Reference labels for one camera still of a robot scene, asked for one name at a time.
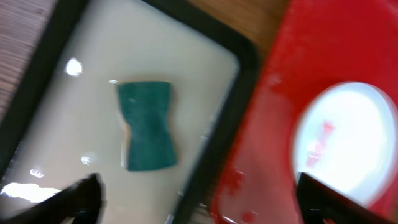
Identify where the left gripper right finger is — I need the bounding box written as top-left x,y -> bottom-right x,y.
296,172 -> 395,224

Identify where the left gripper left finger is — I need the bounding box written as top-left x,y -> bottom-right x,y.
6,173 -> 104,224

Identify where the white plate with red stain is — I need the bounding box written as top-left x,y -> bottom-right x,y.
292,82 -> 397,207

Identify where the green yellow sponge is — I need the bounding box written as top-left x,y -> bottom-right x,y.
116,81 -> 177,172

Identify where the black tray with soapy water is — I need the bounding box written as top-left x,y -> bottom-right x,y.
1,1 -> 259,223

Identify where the red plastic tray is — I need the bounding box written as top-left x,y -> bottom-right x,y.
210,0 -> 397,223

